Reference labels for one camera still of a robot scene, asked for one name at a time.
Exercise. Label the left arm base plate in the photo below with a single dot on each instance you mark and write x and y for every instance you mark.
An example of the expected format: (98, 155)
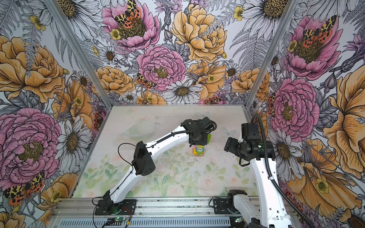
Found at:
(126, 207)

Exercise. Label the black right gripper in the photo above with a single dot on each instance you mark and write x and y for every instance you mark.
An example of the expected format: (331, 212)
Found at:
(230, 145)

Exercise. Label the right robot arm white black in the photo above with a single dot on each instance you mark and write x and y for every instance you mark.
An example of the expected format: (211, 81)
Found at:
(260, 156)

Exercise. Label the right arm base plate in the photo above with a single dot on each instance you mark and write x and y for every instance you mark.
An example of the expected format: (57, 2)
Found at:
(220, 206)

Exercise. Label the aluminium corner post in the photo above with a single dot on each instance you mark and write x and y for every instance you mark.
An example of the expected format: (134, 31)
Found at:
(72, 39)
(276, 40)

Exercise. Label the right aluminium corner post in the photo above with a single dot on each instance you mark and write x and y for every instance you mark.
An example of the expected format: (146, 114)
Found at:
(276, 40)

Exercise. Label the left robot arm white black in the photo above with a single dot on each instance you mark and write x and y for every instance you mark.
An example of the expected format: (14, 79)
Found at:
(144, 158)

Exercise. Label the aluminium front rail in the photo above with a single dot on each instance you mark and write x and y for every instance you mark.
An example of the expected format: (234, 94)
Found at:
(185, 212)

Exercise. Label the left aluminium corner post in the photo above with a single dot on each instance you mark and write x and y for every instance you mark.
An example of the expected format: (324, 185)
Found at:
(72, 39)

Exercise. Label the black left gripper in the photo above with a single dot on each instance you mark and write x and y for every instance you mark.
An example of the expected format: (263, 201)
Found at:
(203, 142)

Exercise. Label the green owl number toy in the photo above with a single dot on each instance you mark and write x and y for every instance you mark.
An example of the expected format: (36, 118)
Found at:
(200, 150)

